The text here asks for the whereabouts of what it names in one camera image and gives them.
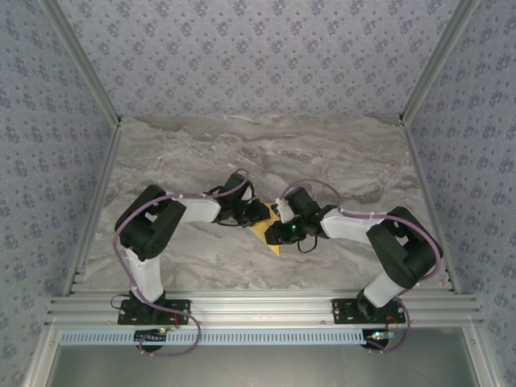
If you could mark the grey metal panel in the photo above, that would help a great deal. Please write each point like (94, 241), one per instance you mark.
(262, 367)

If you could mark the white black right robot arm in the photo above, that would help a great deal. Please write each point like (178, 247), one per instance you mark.
(403, 250)

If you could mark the aluminium corner post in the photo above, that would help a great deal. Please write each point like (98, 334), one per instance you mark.
(435, 60)
(85, 60)

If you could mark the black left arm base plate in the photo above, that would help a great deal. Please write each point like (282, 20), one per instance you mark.
(181, 308)

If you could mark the aluminium front beam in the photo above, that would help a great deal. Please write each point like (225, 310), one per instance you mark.
(262, 310)

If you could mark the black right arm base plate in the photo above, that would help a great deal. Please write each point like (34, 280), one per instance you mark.
(342, 310)

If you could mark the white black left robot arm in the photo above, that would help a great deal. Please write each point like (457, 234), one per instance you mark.
(149, 230)

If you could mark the aluminium side rail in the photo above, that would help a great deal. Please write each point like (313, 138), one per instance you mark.
(427, 201)
(96, 201)

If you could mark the black controller board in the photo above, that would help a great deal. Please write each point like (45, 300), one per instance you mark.
(149, 335)
(379, 335)

